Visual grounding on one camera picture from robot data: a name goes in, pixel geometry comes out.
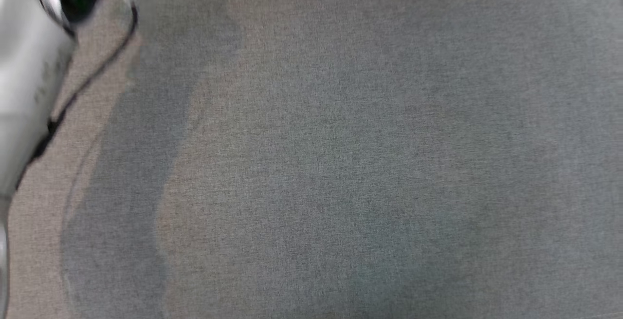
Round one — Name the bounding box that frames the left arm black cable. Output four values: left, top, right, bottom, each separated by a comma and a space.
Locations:
15, 2, 139, 190

